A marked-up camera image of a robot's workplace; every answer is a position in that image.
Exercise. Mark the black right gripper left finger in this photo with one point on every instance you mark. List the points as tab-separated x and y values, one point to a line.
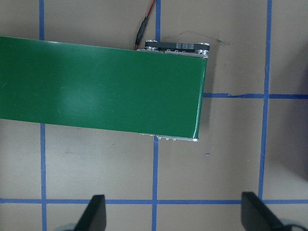
94	216

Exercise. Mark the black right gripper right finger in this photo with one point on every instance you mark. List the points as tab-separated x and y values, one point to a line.
256	216

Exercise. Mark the green conveyor belt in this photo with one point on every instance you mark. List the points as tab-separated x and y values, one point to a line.
96	87

